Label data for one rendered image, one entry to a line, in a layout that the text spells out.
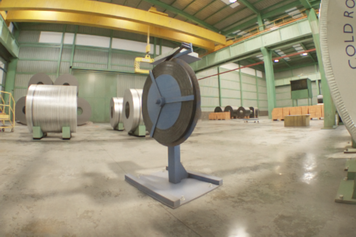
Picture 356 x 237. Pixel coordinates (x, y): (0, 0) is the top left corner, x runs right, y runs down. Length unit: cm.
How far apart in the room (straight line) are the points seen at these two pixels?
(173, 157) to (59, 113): 336
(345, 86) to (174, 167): 120
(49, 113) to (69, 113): 49
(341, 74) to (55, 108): 444
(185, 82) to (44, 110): 365
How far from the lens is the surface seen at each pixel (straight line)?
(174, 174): 136
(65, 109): 425
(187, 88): 109
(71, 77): 1077
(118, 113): 672
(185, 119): 109
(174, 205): 105
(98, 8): 1495
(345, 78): 93
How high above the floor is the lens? 53
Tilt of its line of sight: 4 degrees up
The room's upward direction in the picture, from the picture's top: 1 degrees counter-clockwise
